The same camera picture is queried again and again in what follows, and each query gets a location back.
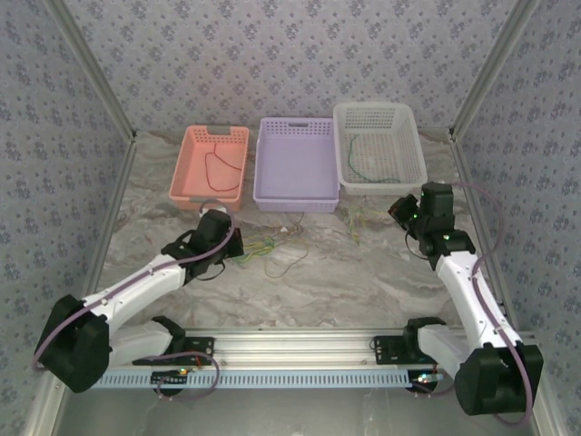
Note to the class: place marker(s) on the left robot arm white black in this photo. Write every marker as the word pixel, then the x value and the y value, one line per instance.
pixel 136 293

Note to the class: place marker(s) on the orange plastic basket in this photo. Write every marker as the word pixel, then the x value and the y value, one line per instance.
pixel 195 177

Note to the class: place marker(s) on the white perforated plastic basket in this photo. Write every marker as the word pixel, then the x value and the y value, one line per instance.
pixel 386 150

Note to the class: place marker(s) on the purple plastic basket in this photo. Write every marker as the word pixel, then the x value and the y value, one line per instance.
pixel 295 168

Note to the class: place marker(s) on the small controller board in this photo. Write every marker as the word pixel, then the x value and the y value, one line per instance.
pixel 170 377
pixel 426 380

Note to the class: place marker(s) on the grey metal panel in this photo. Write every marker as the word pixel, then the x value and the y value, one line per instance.
pixel 295 413

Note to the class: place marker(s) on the aluminium side rail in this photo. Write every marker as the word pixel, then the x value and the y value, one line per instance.
pixel 463 172
pixel 115 200

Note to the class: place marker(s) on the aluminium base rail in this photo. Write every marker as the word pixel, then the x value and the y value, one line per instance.
pixel 295 347

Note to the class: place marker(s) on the aluminium frame post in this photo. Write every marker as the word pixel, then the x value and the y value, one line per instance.
pixel 102 77
pixel 482 77

